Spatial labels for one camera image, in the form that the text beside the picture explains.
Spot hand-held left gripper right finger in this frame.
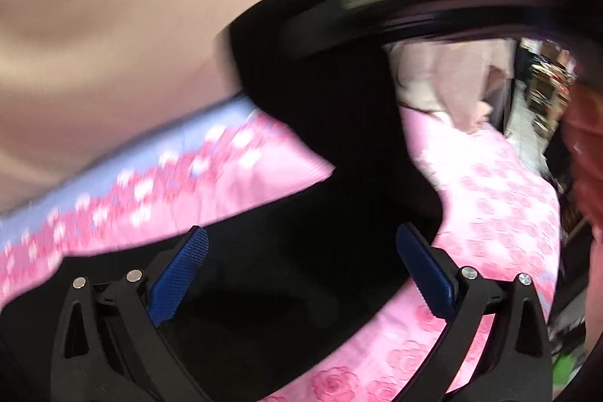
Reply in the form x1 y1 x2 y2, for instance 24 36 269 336
396 222 552 402

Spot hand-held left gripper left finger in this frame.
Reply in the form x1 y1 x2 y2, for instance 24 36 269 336
51 225 213 402

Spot black pants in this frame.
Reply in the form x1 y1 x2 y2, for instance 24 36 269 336
0 0 448 402

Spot person's right hand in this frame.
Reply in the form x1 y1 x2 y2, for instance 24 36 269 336
563 79 603 243

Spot pink floral bedsheet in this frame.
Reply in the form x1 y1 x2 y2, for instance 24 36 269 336
0 96 566 402

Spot background room clutter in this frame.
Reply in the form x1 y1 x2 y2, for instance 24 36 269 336
506 39 578 177

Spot beige backdrop cloth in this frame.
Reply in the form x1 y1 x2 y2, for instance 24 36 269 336
0 0 516 214

